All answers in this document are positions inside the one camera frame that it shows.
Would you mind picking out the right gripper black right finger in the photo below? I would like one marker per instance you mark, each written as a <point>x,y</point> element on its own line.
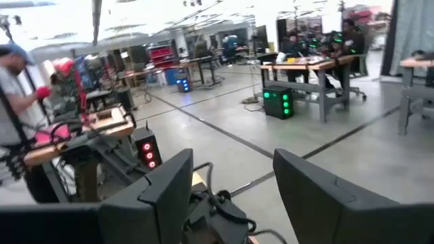
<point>318,210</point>

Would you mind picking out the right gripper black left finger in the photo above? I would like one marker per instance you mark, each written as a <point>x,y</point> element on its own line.
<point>162,203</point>

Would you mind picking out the grey office chair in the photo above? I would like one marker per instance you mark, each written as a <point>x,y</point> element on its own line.
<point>361,67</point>

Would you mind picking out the black computer tower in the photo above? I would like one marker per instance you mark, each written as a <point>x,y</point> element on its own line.
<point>147,149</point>
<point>183,85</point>

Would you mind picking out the black tower green lights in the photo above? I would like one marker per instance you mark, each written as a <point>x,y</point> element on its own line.
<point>276,105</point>

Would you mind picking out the grey workbench wooden top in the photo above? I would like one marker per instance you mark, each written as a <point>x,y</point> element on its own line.
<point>305,66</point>
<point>405,98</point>

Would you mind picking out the red storage rack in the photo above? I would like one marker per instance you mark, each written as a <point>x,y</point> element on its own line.
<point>162,54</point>

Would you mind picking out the person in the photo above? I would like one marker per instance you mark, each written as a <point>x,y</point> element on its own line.
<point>10,101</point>
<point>230,45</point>
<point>352,37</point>
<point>293,47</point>

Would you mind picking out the grey curtain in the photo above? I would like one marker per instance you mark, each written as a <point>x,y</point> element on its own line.
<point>413,34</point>

